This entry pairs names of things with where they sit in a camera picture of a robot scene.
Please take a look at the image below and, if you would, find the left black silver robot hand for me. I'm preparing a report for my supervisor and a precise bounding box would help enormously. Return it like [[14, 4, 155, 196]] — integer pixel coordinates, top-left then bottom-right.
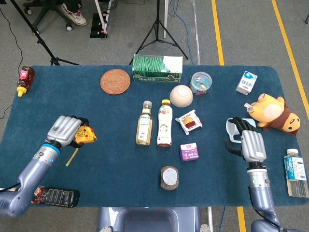
[[44, 115, 90, 148]]

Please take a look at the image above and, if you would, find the thin black floor cable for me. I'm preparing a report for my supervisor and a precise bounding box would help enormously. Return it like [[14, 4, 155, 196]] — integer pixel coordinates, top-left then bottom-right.
[[0, 7, 24, 119]]

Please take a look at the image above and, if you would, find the clear bottle of yellow liquid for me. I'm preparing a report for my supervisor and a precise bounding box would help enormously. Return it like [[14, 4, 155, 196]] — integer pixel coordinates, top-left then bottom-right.
[[135, 101, 153, 146]]

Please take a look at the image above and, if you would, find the white metal frame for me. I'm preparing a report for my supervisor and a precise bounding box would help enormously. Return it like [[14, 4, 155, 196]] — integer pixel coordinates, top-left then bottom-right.
[[94, 0, 114, 37]]

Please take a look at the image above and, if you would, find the upturned cream bowl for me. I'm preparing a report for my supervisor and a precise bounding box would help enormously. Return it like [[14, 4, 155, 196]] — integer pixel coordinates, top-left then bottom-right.
[[169, 85, 194, 108]]

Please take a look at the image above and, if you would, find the green tea bag box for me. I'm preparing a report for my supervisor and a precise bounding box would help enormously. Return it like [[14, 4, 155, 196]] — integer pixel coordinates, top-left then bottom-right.
[[132, 54, 183, 85]]

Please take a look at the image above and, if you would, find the orange brown plush toy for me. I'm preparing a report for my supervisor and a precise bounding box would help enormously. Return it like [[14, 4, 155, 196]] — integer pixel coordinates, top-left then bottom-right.
[[244, 93, 301, 136]]

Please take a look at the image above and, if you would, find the black tripod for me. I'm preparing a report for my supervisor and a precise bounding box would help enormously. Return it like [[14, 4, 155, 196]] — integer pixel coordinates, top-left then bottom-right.
[[129, 0, 189, 65], [9, 0, 81, 66]]

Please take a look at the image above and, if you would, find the black office chair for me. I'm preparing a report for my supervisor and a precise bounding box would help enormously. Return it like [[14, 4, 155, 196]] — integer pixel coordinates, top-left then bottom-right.
[[23, 0, 82, 31]]

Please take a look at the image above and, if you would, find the small purple carton box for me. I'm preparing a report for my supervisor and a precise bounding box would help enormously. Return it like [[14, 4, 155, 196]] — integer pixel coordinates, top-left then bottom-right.
[[179, 142, 200, 162]]

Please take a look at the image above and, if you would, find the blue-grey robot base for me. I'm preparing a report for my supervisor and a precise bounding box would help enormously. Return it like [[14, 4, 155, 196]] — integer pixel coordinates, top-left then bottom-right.
[[96, 206, 214, 232]]

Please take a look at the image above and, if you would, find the brown squeeze bottle yellow cap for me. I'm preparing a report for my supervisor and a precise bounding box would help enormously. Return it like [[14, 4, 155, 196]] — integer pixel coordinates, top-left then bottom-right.
[[16, 66, 36, 98]]

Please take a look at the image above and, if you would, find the white-labelled tea bottle yellow cap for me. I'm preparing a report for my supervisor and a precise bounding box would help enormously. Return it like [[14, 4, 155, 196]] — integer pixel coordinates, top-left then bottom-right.
[[156, 99, 173, 147]]

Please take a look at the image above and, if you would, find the white blue milk carton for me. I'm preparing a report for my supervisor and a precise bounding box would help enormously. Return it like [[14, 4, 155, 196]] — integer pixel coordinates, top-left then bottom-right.
[[235, 71, 258, 96]]

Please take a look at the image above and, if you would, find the clear jar of coloured clips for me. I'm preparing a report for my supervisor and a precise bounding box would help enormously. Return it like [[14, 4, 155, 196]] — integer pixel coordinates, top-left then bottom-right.
[[189, 72, 213, 97]]

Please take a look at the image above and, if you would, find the light blue plastic mug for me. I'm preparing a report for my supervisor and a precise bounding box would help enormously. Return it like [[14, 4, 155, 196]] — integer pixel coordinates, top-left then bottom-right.
[[225, 117, 256, 144]]

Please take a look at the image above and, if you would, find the white wrapped cake snack packet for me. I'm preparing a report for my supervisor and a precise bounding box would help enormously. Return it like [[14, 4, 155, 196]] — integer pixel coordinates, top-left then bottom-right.
[[175, 109, 203, 135]]

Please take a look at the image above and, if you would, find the dark blue table mat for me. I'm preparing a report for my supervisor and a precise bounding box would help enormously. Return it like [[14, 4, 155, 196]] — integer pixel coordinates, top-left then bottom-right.
[[0, 65, 309, 208]]

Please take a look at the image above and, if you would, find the round woven rattan coaster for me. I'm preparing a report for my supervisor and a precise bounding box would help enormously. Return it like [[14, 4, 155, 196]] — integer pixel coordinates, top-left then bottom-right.
[[100, 68, 131, 95]]

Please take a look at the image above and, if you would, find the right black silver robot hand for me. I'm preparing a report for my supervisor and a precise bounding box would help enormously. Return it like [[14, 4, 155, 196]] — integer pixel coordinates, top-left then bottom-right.
[[224, 117, 267, 169]]

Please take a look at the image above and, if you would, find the glass seed jar black lid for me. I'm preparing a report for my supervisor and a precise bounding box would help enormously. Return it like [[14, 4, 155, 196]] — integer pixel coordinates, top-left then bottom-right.
[[160, 165, 180, 191]]

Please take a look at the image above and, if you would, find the person in dark trousers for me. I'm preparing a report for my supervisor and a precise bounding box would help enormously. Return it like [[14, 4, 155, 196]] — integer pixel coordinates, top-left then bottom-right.
[[60, 0, 88, 27]]

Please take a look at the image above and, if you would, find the black snack tube can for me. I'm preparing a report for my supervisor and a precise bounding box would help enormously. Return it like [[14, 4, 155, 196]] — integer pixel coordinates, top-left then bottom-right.
[[30, 185, 80, 208]]

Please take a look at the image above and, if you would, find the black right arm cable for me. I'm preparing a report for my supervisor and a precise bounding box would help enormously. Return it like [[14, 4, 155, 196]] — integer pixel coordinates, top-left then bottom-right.
[[248, 185, 289, 232]]

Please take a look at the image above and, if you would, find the clear water bottle white cap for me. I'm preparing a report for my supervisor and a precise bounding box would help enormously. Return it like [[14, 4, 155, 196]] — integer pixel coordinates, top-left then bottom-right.
[[283, 148, 309, 198]]

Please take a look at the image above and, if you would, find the blue floor cable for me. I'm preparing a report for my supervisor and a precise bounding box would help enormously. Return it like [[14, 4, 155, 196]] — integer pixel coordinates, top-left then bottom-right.
[[168, 0, 196, 65]]

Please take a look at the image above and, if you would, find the yellow tape measure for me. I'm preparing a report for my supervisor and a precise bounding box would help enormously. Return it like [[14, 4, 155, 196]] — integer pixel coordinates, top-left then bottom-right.
[[65, 125, 97, 167]]

